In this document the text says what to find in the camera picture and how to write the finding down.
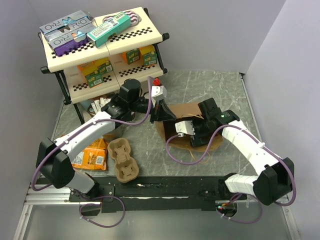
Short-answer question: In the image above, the cup of straws and napkins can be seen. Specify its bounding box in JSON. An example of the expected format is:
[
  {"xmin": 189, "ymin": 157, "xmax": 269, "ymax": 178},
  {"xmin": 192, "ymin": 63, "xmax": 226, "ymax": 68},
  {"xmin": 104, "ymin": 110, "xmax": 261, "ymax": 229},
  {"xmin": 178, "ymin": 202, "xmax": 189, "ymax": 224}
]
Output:
[{"xmin": 87, "ymin": 96, "xmax": 111, "ymax": 117}]

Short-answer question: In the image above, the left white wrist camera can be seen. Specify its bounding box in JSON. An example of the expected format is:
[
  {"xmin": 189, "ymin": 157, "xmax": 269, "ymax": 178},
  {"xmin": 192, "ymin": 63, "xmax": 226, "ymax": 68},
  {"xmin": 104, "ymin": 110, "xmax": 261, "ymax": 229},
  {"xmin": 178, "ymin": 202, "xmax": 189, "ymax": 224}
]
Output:
[{"xmin": 151, "ymin": 77, "xmax": 167, "ymax": 107}]

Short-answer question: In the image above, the yellow green box right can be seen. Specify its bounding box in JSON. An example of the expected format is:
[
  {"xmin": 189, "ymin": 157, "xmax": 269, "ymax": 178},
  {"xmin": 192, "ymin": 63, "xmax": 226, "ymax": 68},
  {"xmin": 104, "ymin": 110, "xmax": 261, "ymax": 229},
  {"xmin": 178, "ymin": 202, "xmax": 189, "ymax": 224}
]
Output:
[{"xmin": 139, "ymin": 44, "xmax": 158, "ymax": 67}]

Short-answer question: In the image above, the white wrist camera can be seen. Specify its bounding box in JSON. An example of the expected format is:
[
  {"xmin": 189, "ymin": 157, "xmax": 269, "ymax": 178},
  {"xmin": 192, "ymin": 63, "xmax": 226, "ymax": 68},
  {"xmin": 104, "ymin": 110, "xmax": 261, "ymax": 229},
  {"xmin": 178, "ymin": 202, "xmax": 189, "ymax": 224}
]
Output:
[
  {"xmin": 151, "ymin": 77, "xmax": 167, "ymax": 107},
  {"xmin": 174, "ymin": 120, "xmax": 195, "ymax": 138}
]

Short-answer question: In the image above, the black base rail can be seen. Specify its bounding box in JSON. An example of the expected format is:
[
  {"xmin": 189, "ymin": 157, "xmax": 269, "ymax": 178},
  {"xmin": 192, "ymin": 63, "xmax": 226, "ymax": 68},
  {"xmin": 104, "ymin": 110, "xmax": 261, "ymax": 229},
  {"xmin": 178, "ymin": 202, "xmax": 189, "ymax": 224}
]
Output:
[{"xmin": 24, "ymin": 174, "xmax": 276, "ymax": 214}]

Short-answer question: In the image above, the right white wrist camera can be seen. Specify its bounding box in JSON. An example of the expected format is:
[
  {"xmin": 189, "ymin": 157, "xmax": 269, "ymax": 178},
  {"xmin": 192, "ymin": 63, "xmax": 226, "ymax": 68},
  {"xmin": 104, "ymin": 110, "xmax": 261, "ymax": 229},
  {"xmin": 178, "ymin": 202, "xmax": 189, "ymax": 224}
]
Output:
[{"xmin": 174, "ymin": 120, "xmax": 195, "ymax": 138}]

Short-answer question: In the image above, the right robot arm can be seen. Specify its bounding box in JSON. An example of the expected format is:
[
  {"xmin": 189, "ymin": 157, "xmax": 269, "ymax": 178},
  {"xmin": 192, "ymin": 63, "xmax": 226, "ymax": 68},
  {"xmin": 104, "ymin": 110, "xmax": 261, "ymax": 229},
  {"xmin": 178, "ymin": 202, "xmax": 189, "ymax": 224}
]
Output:
[{"xmin": 190, "ymin": 98, "xmax": 297, "ymax": 206}]

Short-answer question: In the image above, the teal carton box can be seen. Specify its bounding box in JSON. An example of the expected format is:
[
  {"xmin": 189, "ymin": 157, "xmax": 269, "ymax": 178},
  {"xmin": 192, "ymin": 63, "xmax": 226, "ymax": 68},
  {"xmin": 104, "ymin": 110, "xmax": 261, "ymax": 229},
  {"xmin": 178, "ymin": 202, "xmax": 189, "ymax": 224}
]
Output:
[{"xmin": 86, "ymin": 11, "xmax": 131, "ymax": 48}]

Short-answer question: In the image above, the cardboard cup carrier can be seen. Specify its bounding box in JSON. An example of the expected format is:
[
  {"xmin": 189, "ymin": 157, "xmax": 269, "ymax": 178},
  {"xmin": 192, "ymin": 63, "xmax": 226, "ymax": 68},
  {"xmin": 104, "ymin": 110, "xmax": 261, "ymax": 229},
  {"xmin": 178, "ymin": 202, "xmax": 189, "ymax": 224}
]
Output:
[{"xmin": 107, "ymin": 137, "xmax": 140, "ymax": 183}]

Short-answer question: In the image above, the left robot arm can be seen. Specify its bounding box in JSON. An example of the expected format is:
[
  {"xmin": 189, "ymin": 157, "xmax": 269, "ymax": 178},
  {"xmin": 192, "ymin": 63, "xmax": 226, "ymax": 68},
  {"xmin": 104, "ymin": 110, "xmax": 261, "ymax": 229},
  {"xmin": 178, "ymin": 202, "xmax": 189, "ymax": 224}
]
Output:
[{"xmin": 31, "ymin": 76, "xmax": 176, "ymax": 201}]

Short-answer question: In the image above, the orange snack bag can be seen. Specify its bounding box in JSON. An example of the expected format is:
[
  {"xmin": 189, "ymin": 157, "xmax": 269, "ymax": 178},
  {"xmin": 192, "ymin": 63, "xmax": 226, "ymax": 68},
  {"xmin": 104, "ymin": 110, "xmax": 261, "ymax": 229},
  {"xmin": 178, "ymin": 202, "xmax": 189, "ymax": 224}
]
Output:
[{"xmin": 71, "ymin": 138, "xmax": 108, "ymax": 171}]

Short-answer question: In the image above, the yellow green snack box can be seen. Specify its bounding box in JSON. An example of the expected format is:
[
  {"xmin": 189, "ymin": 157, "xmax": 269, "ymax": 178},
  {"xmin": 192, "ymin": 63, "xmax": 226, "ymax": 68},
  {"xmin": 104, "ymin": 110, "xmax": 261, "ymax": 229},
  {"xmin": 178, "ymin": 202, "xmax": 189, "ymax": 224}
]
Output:
[{"xmin": 85, "ymin": 57, "xmax": 113, "ymax": 88}]

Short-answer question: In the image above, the orange green snack box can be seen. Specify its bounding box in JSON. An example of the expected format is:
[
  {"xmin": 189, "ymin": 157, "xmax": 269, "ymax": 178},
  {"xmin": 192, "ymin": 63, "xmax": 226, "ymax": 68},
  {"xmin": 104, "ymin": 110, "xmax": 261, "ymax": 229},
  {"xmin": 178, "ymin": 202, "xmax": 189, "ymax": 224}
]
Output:
[{"xmin": 77, "ymin": 61, "xmax": 99, "ymax": 77}]

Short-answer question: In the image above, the cream three-tier shelf rack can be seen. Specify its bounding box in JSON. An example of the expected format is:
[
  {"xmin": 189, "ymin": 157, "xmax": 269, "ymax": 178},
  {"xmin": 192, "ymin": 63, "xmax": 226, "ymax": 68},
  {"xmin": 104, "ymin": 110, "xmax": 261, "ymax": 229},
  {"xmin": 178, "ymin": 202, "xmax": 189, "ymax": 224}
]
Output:
[{"xmin": 38, "ymin": 7, "xmax": 170, "ymax": 123}]

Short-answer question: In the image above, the orange green box right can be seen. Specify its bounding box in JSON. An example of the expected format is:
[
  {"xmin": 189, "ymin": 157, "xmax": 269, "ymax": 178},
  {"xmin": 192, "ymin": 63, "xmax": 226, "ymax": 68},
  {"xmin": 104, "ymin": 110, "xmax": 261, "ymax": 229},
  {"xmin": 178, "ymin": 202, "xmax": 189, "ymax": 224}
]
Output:
[{"xmin": 121, "ymin": 48, "xmax": 140, "ymax": 65}]

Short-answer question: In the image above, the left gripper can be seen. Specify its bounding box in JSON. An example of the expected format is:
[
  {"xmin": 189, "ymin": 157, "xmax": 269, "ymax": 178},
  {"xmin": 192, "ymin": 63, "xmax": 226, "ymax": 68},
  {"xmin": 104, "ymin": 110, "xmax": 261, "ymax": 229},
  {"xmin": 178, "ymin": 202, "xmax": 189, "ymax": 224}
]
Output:
[{"xmin": 129, "ymin": 97, "xmax": 177, "ymax": 124}]

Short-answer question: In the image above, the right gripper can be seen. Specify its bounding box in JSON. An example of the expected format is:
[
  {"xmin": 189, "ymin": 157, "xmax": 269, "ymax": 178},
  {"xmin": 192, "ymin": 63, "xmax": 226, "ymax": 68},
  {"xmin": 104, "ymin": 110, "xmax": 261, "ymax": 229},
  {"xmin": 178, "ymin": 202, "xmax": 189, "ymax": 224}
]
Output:
[{"xmin": 184, "ymin": 112, "xmax": 211, "ymax": 146}]

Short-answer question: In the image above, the purple RO box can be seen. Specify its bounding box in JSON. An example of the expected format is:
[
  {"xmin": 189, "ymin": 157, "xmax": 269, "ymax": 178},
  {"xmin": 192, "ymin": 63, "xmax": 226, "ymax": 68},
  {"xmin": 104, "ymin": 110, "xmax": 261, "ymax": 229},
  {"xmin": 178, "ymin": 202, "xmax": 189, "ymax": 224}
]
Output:
[{"xmin": 47, "ymin": 22, "xmax": 96, "ymax": 57}]

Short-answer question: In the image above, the purple wavy round pack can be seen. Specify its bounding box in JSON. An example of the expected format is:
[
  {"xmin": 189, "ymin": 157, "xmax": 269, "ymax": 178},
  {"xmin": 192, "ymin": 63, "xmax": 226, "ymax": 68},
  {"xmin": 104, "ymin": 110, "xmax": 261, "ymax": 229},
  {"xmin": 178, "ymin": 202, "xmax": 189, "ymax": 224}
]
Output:
[{"xmin": 102, "ymin": 10, "xmax": 141, "ymax": 27}]

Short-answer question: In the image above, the silver blue RO box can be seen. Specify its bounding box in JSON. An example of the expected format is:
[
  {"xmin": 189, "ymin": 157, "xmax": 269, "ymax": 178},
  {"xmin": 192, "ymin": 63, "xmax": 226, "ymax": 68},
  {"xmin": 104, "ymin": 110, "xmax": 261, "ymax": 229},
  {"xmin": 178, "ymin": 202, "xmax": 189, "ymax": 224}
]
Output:
[{"xmin": 39, "ymin": 10, "xmax": 94, "ymax": 34}]

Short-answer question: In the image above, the brown paper bag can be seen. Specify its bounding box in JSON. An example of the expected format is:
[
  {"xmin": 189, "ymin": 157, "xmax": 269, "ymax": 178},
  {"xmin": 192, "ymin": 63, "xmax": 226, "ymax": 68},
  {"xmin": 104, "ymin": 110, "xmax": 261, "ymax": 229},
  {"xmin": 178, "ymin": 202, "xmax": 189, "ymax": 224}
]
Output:
[{"xmin": 155, "ymin": 102, "xmax": 223, "ymax": 166}]

